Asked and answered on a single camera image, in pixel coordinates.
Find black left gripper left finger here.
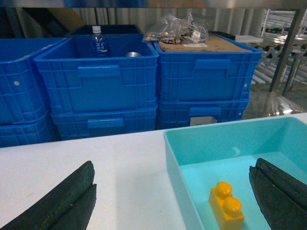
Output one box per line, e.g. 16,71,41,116
1,161,97,230

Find silver metal can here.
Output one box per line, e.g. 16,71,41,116
126,51,142,58

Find light teal plastic tray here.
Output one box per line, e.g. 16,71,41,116
164,116,307,230

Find yellow toy block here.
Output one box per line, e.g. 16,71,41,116
209,181,245,230

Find clear water bottle blue label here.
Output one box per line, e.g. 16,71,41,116
91,25,110,58

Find lower middle blue crate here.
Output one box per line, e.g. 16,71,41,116
51,108,157,140

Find clear plastic bag of parts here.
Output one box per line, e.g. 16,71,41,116
142,13,209,45

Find lower right blue crate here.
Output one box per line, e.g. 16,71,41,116
156,99,249,129

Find far left lower blue crate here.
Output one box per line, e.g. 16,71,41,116
0,114,60,148

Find brown cardboard sheet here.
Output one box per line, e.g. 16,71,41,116
158,35,251,52

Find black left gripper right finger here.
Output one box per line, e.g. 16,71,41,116
249,158,307,230

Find blue crate with bottle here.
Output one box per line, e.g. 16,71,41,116
34,35,159,114

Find blue crate with cardboard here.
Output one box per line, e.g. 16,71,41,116
153,35,262,103

